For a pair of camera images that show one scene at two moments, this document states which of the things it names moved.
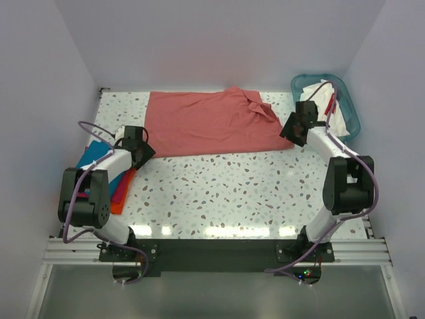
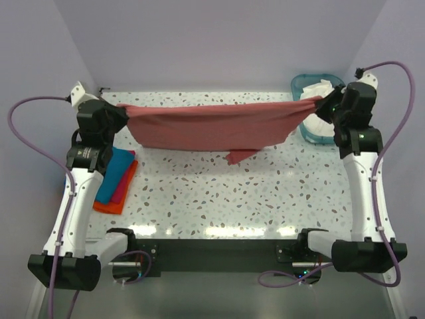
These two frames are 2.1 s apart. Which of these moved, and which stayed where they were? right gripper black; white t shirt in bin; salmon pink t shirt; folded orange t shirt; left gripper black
Moved: left gripper black; salmon pink t shirt; right gripper black
Stayed: folded orange t shirt; white t shirt in bin
